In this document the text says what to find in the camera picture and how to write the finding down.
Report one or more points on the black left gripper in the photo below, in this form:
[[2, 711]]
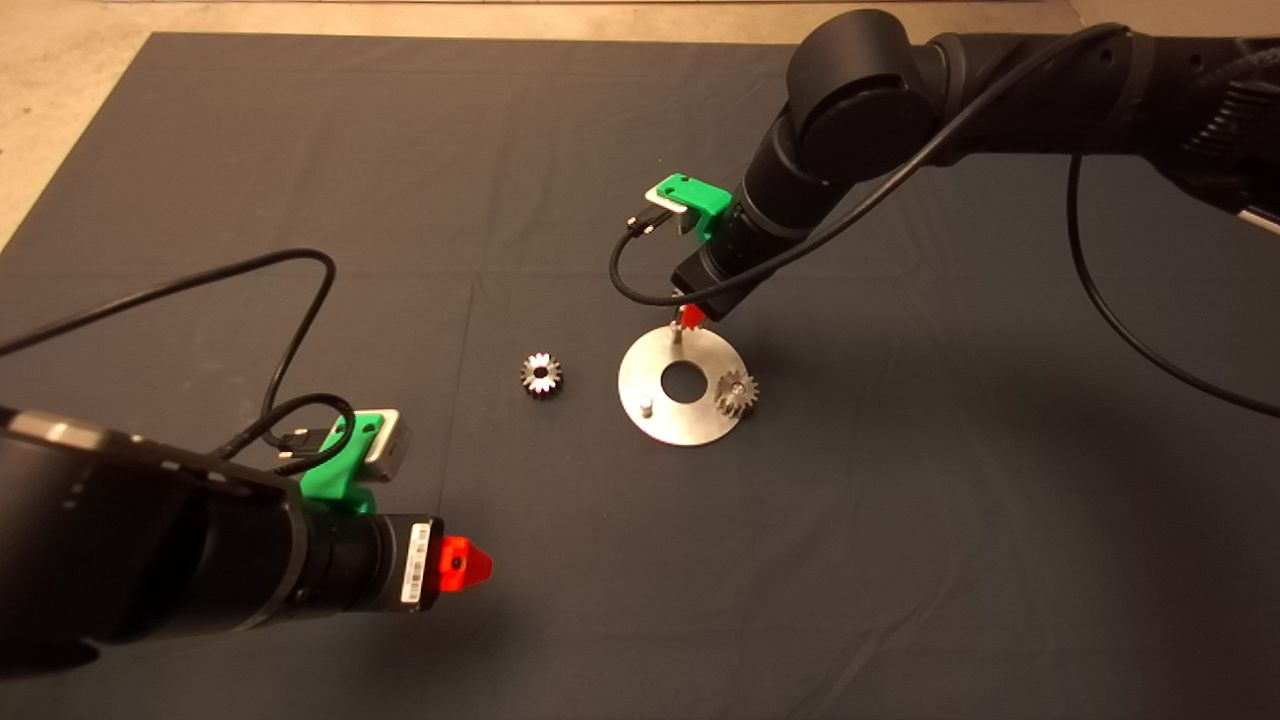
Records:
[[410, 565]]

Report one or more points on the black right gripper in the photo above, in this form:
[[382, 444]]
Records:
[[715, 282]]

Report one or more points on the small steel planetary gear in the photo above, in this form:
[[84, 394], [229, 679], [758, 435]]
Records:
[[552, 378], [745, 403]]

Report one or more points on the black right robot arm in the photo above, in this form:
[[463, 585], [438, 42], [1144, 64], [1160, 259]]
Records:
[[1000, 80]]

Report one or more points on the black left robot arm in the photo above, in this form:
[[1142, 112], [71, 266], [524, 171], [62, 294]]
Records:
[[130, 530]]

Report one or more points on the round metal carrier plate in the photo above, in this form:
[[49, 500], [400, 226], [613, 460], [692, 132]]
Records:
[[690, 430]]

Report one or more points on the dark grey table cloth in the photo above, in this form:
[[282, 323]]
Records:
[[500, 150]]

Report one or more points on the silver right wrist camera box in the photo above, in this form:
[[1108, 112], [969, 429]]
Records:
[[660, 203]]

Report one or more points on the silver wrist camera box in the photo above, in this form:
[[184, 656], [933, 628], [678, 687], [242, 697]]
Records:
[[660, 203], [388, 455]]

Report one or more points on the green right camera mount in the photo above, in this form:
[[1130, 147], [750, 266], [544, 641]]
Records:
[[700, 195]]

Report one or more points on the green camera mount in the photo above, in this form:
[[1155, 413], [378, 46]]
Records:
[[330, 470], [700, 195]]

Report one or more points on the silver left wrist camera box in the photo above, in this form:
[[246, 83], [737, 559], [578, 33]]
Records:
[[388, 455]]

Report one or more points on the green left camera mount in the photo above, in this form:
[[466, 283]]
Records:
[[330, 470]]

